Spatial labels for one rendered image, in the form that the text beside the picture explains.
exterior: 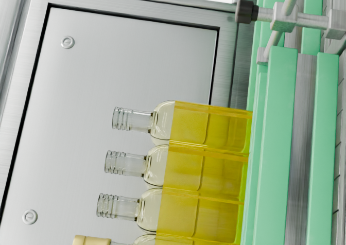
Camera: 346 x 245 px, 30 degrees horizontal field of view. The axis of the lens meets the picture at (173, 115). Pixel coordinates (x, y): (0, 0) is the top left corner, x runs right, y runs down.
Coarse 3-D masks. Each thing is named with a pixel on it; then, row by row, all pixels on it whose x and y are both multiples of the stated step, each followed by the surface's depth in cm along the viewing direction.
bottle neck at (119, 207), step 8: (104, 200) 79; (112, 200) 80; (120, 200) 80; (128, 200) 80; (136, 200) 80; (104, 208) 79; (112, 208) 79; (120, 208) 79; (128, 208) 79; (104, 216) 80; (112, 216) 79; (120, 216) 79; (128, 216) 79
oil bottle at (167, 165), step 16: (144, 160) 82; (160, 160) 80; (176, 160) 80; (192, 160) 80; (208, 160) 81; (224, 160) 81; (240, 160) 81; (144, 176) 81; (160, 176) 80; (176, 176) 80; (192, 176) 80; (208, 176) 80; (224, 176) 80; (240, 176) 80; (208, 192) 80; (224, 192) 79; (240, 192) 79
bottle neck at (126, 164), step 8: (112, 152) 82; (120, 152) 83; (112, 160) 81; (120, 160) 81; (128, 160) 81; (136, 160) 82; (112, 168) 82; (120, 168) 81; (128, 168) 81; (136, 168) 81; (136, 176) 82
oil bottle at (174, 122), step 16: (160, 112) 82; (176, 112) 82; (192, 112) 82; (208, 112) 82; (224, 112) 82; (240, 112) 83; (160, 128) 81; (176, 128) 81; (192, 128) 81; (208, 128) 82; (224, 128) 82; (240, 128) 82; (160, 144) 83; (176, 144) 82; (192, 144) 82; (208, 144) 81; (224, 144) 81; (240, 144) 81
